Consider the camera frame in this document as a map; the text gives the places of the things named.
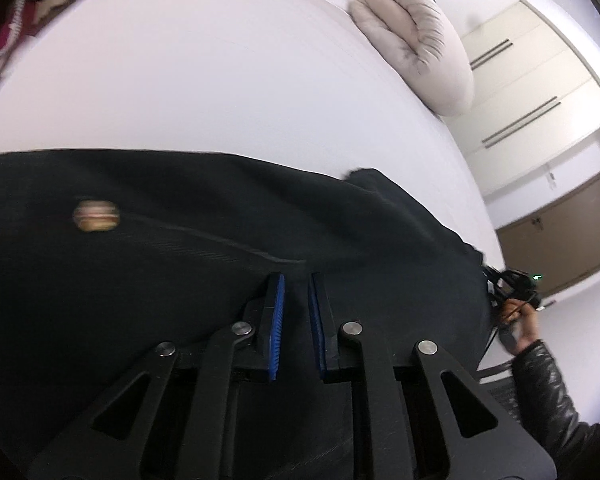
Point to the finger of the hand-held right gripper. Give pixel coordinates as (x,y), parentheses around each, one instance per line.
(492,282)

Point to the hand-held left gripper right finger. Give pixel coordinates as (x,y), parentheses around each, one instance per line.
(316,332)

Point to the bed with white sheet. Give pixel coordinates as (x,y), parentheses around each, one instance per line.
(205,75)

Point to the rolled beige duvet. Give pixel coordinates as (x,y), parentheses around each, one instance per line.
(420,45)

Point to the pink steam iron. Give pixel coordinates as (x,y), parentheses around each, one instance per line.
(2,45)

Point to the person's right hand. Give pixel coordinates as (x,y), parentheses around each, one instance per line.
(522,332)

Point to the black denim pants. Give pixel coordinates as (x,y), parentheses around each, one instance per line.
(180,270)

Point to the person's right forearm black sleeve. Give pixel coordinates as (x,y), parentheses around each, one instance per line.
(545,400)

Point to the brown wooden door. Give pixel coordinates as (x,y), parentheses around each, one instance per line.
(565,235)

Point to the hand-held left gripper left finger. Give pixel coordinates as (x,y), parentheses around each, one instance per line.
(277,327)

